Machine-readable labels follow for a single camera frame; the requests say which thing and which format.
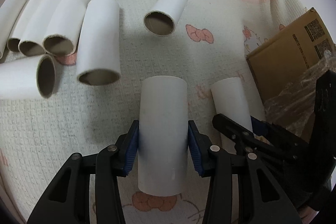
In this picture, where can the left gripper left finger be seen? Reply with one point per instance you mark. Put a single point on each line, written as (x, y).
(114, 161)

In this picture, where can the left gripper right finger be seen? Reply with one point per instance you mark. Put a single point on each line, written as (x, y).
(214, 162)

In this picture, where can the brown cardboard box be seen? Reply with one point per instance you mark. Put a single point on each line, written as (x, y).
(286, 68)

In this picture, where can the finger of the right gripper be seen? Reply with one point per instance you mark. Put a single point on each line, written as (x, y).
(236, 132)

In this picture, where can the pink cat print sofa cover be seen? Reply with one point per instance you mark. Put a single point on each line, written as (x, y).
(209, 44)

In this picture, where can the white cardboard tube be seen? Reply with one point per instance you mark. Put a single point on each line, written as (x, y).
(9, 12)
(98, 53)
(21, 23)
(64, 28)
(230, 100)
(163, 132)
(31, 43)
(28, 78)
(164, 16)

